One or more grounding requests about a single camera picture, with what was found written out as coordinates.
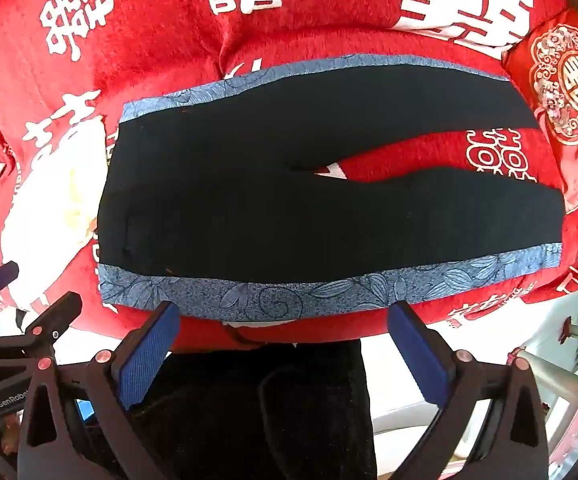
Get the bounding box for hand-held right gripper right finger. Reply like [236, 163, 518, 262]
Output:
[388, 300, 550, 480]

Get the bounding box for black pants with blue trim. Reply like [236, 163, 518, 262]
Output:
[96, 54, 566, 322]

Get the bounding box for red embroidered pillow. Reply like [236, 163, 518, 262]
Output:
[501, 10, 578, 211]

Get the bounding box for person's dark trousers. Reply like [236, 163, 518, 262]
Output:
[129, 340, 377, 480]

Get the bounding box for grey metal frame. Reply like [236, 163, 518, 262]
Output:
[509, 305, 578, 480]

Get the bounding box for red printed blanket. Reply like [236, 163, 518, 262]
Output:
[0, 0, 578, 356]

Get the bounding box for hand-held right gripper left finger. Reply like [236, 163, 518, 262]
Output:
[16, 301, 181, 480]

